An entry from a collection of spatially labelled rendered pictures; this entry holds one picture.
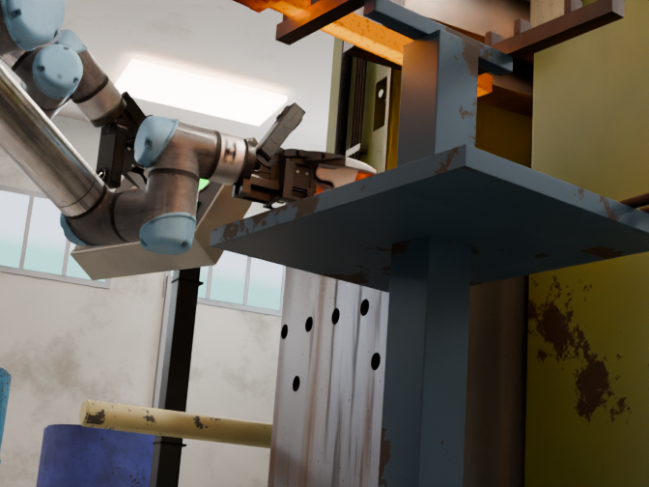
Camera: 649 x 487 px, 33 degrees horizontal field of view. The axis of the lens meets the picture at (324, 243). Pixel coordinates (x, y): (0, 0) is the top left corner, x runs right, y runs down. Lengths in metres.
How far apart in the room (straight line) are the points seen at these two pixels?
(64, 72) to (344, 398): 0.66
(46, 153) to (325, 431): 0.56
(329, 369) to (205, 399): 7.68
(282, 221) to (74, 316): 8.01
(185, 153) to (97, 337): 7.56
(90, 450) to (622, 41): 4.46
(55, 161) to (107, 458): 4.17
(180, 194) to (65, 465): 4.22
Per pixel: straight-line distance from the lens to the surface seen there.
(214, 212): 2.05
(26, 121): 1.53
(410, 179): 0.97
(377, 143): 2.06
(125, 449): 5.68
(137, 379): 9.15
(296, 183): 1.65
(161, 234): 1.55
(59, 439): 5.76
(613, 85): 1.55
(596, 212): 1.04
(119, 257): 2.16
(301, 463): 1.67
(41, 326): 9.04
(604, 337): 1.45
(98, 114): 1.96
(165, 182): 1.57
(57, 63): 1.75
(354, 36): 1.32
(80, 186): 1.59
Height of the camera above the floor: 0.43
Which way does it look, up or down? 16 degrees up
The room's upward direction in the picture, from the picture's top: 4 degrees clockwise
